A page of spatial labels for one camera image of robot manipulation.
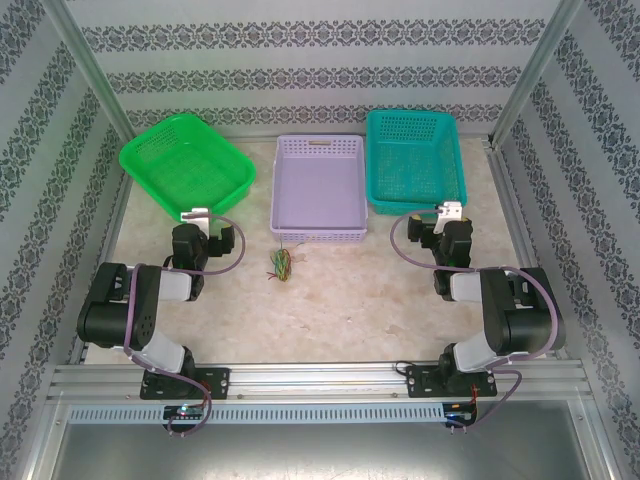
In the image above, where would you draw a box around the teal plastic basket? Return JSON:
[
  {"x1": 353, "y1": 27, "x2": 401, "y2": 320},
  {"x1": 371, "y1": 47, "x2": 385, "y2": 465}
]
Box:
[{"x1": 365, "y1": 109, "x2": 469, "y2": 217}]

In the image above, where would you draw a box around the aluminium side rail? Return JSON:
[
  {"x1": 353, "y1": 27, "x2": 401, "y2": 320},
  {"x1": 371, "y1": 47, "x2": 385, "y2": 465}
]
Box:
[
  {"x1": 482, "y1": 137, "x2": 571, "y2": 361},
  {"x1": 69, "y1": 172, "x2": 132, "y2": 366}
]

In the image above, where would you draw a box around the aluminium frame post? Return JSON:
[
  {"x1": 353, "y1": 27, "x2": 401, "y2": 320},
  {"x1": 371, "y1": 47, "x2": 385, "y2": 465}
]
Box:
[
  {"x1": 488, "y1": 0, "x2": 585, "y2": 146},
  {"x1": 42, "y1": 0, "x2": 137, "y2": 144}
]

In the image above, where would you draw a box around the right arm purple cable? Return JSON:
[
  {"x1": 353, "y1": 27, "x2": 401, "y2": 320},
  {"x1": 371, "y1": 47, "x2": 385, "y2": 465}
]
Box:
[{"x1": 391, "y1": 212, "x2": 561, "y2": 432}]

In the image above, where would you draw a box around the purple plastic basket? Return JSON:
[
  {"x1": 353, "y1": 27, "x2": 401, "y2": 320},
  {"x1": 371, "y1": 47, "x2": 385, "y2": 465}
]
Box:
[{"x1": 269, "y1": 134, "x2": 370, "y2": 245}]

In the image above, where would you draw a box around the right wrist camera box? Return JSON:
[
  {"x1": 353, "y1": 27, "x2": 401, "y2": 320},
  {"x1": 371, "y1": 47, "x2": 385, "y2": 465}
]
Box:
[{"x1": 433, "y1": 201, "x2": 464, "y2": 235}]

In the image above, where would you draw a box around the grey metal panel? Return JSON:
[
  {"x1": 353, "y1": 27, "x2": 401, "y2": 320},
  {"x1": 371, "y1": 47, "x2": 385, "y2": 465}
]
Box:
[{"x1": 29, "y1": 399, "x2": 614, "y2": 480}]

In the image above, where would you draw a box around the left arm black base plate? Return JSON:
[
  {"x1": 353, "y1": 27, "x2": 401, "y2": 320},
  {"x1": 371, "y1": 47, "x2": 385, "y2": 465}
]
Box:
[{"x1": 139, "y1": 367, "x2": 232, "y2": 401}]

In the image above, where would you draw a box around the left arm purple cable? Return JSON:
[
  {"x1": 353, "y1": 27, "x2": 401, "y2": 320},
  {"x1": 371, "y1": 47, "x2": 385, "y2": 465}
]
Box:
[{"x1": 122, "y1": 213, "x2": 247, "y2": 439}]

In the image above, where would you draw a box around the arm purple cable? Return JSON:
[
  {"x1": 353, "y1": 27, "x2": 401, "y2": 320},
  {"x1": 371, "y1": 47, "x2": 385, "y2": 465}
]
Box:
[
  {"x1": 122, "y1": 213, "x2": 247, "y2": 439},
  {"x1": 391, "y1": 212, "x2": 561, "y2": 432}
]

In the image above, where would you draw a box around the aluminium mounting rail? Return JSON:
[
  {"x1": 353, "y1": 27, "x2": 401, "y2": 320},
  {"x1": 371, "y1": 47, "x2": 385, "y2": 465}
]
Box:
[{"x1": 49, "y1": 362, "x2": 586, "y2": 401}]

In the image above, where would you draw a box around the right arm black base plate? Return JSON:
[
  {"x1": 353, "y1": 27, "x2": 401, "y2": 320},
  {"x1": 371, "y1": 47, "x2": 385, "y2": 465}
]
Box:
[{"x1": 405, "y1": 364, "x2": 499, "y2": 400}]

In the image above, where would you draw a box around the green plastic basket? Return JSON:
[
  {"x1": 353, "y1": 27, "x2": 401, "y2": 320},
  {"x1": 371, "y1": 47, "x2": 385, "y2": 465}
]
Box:
[{"x1": 118, "y1": 113, "x2": 258, "y2": 224}]

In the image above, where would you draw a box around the white slotted cable duct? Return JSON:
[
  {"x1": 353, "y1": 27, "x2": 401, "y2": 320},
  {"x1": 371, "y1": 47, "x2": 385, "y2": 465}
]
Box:
[{"x1": 67, "y1": 403, "x2": 447, "y2": 425}]

